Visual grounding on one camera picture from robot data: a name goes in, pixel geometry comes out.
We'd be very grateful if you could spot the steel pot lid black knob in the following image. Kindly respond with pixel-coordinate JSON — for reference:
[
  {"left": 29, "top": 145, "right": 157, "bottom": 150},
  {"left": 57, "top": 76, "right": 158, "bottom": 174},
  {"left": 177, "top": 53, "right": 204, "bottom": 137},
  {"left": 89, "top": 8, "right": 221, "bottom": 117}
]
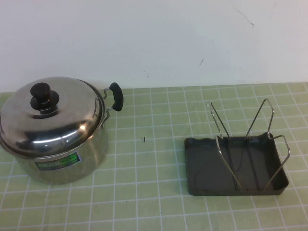
[{"left": 0, "top": 76, "right": 107, "bottom": 159}]

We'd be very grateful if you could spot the stainless steel pot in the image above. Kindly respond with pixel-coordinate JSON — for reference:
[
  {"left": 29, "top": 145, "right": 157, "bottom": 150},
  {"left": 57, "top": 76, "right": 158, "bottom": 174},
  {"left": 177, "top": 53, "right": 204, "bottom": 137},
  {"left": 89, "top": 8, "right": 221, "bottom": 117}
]
[{"left": 0, "top": 81, "right": 125, "bottom": 186}]

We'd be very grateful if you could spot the dark grey drip tray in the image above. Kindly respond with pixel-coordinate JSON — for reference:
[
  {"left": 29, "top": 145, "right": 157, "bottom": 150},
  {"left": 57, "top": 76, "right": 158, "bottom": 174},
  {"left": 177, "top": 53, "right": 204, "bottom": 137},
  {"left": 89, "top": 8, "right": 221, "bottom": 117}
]
[{"left": 184, "top": 131, "right": 289, "bottom": 196}]

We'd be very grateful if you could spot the green grid table mat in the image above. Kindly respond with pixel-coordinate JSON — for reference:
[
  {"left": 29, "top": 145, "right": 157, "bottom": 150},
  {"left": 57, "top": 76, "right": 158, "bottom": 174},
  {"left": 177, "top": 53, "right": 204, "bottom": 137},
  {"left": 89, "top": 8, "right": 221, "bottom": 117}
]
[{"left": 0, "top": 81, "right": 308, "bottom": 231}]

